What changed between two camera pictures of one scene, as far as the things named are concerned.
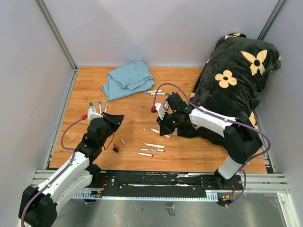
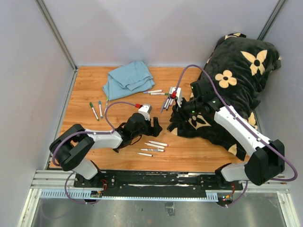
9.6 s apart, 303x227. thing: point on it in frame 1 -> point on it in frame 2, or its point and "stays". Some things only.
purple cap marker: [153, 150] stays
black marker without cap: [147, 155] stays
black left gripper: [115, 118] -> [153, 131]
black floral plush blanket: [231, 82] stays
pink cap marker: [167, 135] -> [161, 144]
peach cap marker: [154, 145] stays
